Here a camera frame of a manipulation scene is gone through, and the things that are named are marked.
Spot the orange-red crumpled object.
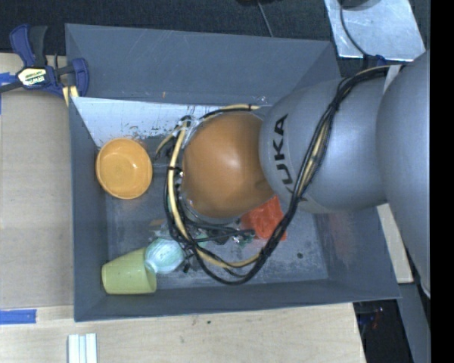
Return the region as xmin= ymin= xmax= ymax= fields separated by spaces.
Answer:
xmin=241 ymin=195 xmax=289 ymax=240

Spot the pale green round object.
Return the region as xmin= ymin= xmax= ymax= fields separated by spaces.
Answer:
xmin=144 ymin=237 xmax=187 ymax=275

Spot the yellow-green cup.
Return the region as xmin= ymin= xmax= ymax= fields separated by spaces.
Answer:
xmin=101 ymin=247 xmax=158 ymax=296

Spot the orange plastic bowl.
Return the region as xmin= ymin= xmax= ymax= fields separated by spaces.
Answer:
xmin=95 ymin=138 xmax=154 ymax=200

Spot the pale wood flat board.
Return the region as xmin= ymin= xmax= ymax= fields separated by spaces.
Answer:
xmin=0 ymin=88 xmax=76 ymax=310

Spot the grey metal bin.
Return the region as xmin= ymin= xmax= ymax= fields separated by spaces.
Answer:
xmin=64 ymin=23 xmax=403 ymax=323

